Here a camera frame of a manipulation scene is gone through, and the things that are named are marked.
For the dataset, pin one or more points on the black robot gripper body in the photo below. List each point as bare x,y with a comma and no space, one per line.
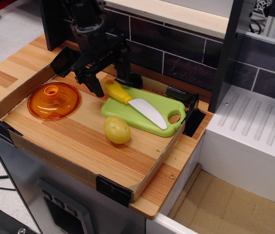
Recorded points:
95,47

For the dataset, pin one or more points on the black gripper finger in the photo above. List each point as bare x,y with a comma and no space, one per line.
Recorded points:
122,64
92,83

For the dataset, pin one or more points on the yellow handled white toy knife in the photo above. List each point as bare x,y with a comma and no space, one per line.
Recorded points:
115,90

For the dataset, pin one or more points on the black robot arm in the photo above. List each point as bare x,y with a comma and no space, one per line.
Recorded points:
84,13

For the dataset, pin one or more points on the green plastic cutting board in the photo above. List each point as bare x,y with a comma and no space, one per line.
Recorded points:
173,112

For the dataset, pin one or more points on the cardboard fence with black tape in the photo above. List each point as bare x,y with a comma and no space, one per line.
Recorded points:
77,144

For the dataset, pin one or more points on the orange transparent pot lid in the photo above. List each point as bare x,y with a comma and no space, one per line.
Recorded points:
54,101

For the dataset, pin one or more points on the yellow toy potato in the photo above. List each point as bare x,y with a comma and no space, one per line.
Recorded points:
117,130

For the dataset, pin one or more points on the silver toy oven front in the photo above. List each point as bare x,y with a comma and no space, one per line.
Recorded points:
60,204

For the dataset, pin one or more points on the white toy sink drainboard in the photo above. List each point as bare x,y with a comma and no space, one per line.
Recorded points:
239,142

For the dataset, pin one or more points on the dark grey vertical post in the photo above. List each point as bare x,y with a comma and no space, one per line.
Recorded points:
237,27

